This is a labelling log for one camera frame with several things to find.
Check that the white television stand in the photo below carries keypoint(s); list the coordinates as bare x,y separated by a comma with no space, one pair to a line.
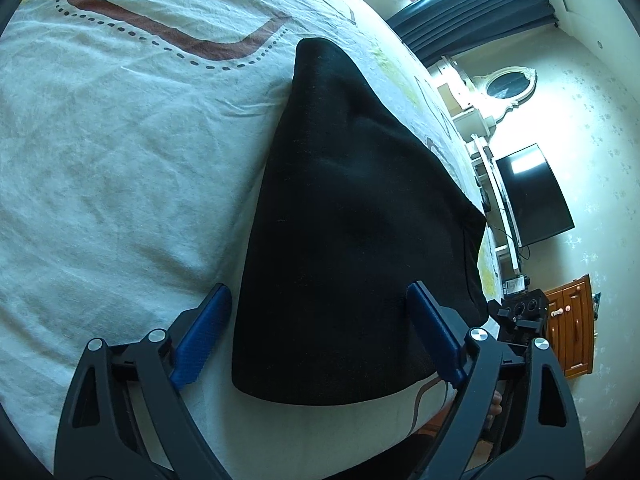
500,210

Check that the brown wooden cabinet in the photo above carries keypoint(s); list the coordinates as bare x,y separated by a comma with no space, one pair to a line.
572,325

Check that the black television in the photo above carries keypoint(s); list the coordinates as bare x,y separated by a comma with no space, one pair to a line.
537,195

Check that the white patterned bed sheet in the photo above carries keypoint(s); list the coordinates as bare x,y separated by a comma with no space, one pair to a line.
100,160

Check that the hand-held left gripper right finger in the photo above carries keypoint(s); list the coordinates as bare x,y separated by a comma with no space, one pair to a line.
436,341

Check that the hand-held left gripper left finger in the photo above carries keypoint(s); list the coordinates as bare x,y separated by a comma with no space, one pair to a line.
201,340

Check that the dark blue curtain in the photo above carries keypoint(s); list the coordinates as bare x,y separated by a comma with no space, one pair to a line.
475,10

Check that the white dresser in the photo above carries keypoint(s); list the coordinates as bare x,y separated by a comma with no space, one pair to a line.
460,105

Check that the oval white framed mirror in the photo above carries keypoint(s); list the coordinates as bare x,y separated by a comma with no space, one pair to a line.
507,85

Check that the black pants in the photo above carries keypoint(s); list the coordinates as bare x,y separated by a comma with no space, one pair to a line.
350,235

